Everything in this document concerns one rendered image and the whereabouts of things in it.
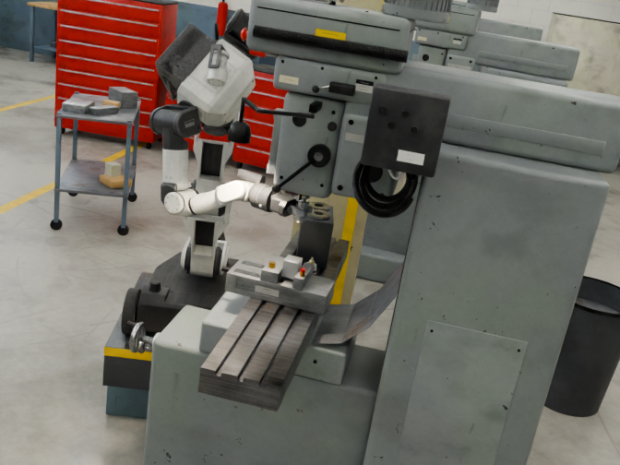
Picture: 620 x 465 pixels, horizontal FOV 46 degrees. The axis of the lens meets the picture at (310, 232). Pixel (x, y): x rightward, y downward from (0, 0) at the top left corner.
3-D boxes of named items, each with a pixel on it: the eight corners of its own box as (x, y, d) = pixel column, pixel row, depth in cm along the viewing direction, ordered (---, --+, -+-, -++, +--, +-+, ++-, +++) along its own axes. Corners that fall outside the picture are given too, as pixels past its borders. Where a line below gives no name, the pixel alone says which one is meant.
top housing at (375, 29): (243, 49, 214) (249, -8, 209) (266, 43, 239) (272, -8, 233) (400, 77, 207) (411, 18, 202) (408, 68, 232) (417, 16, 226)
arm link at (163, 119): (152, 148, 258) (152, 109, 256) (171, 146, 266) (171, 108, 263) (174, 150, 252) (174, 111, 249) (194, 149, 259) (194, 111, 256)
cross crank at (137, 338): (118, 355, 266) (120, 327, 262) (132, 341, 277) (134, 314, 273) (160, 365, 263) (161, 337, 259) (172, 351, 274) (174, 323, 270)
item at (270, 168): (266, 172, 236) (274, 109, 229) (268, 170, 240) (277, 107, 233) (278, 175, 236) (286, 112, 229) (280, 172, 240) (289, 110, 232)
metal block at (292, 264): (280, 276, 245) (283, 260, 243) (285, 270, 250) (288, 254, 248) (295, 280, 244) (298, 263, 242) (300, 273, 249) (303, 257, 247)
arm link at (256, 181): (254, 209, 243) (226, 199, 248) (269, 208, 252) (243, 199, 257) (261, 176, 241) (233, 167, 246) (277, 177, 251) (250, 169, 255)
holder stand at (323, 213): (294, 265, 277) (302, 216, 270) (296, 244, 298) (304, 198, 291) (326, 269, 278) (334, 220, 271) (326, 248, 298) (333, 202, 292)
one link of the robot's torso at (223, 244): (185, 257, 344) (187, 232, 340) (227, 263, 346) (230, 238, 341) (178, 275, 325) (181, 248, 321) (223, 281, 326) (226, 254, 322)
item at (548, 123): (340, 125, 217) (351, 57, 210) (351, 113, 238) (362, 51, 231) (615, 176, 206) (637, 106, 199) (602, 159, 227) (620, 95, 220)
